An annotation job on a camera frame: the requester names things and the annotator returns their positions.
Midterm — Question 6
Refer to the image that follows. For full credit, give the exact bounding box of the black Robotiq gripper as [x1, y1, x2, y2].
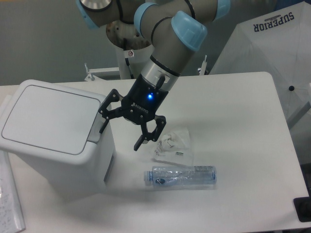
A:
[98, 75, 168, 151]

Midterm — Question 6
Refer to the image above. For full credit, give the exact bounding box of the white push-top trash can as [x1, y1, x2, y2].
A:
[0, 80, 115, 193]

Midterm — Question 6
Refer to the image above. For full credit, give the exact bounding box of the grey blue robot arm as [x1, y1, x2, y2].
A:
[76, 0, 231, 150]

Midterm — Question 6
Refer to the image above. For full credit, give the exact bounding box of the crumpled white plastic bag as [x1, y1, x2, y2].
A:
[152, 127, 193, 166]

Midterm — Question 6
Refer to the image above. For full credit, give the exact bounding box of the clear plastic water bottle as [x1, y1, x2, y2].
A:
[143, 166, 217, 191]

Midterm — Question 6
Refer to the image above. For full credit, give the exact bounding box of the white paper notepad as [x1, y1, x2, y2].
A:
[0, 151, 26, 233]

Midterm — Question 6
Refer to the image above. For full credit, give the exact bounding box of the black device at edge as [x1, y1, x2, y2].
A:
[294, 197, 311, 222]

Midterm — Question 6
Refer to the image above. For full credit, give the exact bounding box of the white pedestal base frame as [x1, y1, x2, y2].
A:
[84, 55, 210, 82]

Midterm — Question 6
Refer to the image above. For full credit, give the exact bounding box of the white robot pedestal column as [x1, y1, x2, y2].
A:
[106, 20, 154, 79]

